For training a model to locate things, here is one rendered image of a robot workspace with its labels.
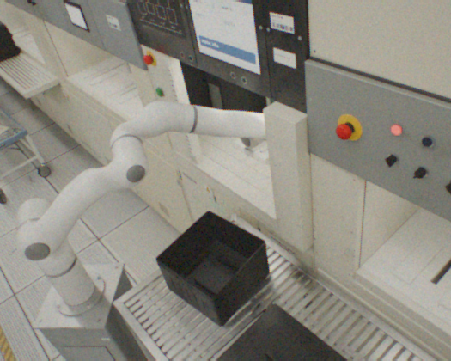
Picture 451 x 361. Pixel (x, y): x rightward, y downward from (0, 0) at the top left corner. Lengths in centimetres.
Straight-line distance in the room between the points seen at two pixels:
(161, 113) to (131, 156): 16
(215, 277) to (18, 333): 153
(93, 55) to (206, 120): 198
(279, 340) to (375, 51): 83
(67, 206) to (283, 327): 75
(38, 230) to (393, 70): 106
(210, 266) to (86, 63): 199
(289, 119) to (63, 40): 221
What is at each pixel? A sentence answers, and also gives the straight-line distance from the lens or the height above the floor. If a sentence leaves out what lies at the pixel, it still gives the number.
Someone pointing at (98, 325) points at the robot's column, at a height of 76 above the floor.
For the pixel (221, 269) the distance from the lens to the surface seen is 160.
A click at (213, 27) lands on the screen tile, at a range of 130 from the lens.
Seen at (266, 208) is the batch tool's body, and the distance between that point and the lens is 163.
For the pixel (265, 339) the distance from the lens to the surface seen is 132.
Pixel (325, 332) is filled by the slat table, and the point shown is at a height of 76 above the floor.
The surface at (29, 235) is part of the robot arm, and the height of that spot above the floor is 118.
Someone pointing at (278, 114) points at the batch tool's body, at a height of 140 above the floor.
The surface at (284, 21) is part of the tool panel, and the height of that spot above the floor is 164.
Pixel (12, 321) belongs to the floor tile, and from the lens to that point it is 290.
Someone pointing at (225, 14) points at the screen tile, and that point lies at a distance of 123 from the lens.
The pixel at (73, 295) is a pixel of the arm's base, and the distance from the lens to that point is 165.
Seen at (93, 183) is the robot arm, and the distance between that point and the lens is 134.
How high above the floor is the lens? 203
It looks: 40 degrees down
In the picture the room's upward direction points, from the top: 12 degrees counter-clockwise
